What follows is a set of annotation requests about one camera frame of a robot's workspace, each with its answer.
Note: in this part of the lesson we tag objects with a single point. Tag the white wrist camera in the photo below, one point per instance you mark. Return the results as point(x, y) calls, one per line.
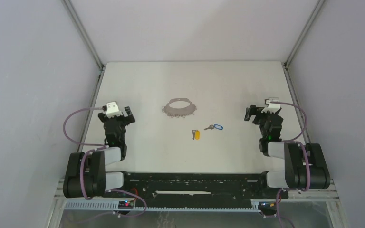
point(111, 110)
point(272, 105)

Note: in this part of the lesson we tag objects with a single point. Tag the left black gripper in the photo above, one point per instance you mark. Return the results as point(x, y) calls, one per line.
point(103, 118)

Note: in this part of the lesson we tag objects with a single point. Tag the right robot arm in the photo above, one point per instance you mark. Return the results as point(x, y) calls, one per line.
point(304, 164)

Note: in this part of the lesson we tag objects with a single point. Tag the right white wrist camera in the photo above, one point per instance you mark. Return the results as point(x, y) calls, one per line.
point(272, 105)

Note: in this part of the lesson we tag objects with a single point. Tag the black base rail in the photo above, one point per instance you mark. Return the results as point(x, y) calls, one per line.
point(199, 190)

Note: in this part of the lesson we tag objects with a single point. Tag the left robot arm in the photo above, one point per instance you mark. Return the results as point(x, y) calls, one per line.
point(86, 173)

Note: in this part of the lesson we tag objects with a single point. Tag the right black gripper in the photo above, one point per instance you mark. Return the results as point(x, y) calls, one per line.
point(254, 110)

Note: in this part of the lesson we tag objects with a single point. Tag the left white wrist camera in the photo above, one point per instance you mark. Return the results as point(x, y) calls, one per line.
point(111, 110)

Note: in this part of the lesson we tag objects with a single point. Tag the key with blue tag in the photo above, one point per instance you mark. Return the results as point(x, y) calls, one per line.
point(214, 126)

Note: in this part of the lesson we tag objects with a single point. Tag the key with yellow tag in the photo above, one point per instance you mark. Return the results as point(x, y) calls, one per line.
point(195, 134)

